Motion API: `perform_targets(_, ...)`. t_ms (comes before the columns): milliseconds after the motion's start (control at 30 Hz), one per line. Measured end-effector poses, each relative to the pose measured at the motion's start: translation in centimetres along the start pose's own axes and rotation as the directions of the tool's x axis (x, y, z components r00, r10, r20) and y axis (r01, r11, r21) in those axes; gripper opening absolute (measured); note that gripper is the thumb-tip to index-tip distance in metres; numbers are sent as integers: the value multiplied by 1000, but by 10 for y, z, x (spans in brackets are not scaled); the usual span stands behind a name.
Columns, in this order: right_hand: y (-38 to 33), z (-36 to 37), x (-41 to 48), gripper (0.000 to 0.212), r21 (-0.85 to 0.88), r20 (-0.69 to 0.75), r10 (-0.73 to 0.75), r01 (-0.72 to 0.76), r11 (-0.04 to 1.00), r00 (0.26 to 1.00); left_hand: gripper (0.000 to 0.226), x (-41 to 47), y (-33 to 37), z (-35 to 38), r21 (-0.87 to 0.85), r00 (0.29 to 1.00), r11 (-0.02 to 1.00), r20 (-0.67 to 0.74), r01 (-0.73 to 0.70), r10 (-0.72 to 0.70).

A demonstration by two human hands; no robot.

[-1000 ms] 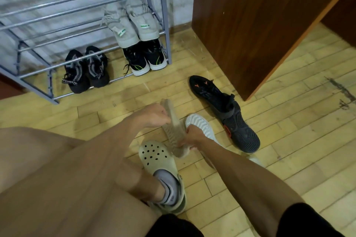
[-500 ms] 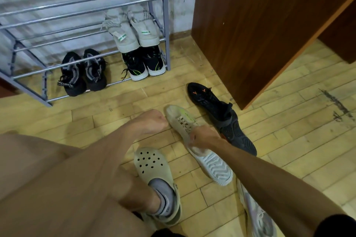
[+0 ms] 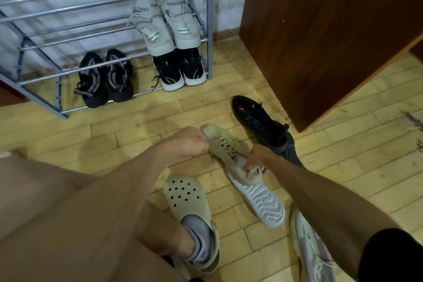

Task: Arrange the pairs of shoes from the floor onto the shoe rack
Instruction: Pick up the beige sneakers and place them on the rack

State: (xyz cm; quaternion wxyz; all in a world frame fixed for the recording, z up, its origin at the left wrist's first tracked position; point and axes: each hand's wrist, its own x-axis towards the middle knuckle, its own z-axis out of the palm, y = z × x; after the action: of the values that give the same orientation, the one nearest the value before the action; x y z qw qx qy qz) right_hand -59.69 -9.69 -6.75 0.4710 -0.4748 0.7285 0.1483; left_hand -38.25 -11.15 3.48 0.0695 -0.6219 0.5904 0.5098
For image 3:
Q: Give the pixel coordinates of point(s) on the person's left hand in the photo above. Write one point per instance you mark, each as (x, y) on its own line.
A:
(185, 142)

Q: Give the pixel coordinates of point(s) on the person's right hand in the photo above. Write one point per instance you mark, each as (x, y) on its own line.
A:
(261, 155)

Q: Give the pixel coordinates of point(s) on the person's right fingers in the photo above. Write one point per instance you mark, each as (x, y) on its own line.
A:
(255, 167)

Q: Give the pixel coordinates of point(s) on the person's left fingers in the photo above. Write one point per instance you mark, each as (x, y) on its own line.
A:
(200, 142)

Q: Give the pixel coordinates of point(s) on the beige knit sneaker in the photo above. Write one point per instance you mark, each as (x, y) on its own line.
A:
(259, 200)
(224, 148)

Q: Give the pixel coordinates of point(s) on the person's right forearm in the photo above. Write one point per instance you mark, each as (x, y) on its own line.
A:
(317, 202)

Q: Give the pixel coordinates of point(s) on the person's left forearm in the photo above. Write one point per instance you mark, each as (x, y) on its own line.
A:
(99, 212)

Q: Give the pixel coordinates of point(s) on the black sneaker with orange marks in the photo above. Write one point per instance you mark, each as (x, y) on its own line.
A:
(292, 153)
(256, 118)

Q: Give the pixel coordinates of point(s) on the beige perforated clog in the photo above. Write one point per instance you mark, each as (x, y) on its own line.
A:
(186, 197)

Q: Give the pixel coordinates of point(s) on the black sneaker with green stripes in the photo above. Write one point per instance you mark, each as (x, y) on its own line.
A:
(168, 72)
(193, 67)

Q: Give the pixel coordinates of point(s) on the grey sock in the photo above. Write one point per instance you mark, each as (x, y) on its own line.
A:
(200, 235)

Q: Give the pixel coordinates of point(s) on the pale pink grey sneaker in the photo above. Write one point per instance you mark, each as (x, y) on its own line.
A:
(310, 245)

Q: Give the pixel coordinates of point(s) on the person's leg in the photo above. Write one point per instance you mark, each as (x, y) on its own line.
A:
(158, 232)

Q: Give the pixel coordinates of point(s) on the black grey knit sneaker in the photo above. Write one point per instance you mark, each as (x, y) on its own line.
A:
(119, 78)
(91, 85)

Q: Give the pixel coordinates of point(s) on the beige high-top sneaker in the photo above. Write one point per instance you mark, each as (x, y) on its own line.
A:
(153, 32)
(183, 27)

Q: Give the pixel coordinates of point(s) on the brown wooden cabinet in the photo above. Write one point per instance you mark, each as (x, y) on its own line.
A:
(324, 34)

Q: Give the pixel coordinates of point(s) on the black shirt sleeve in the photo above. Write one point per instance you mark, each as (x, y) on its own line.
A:
(393, 258)

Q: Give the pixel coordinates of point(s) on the grey metal shoe rack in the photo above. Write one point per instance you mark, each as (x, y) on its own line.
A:
(99, 2)

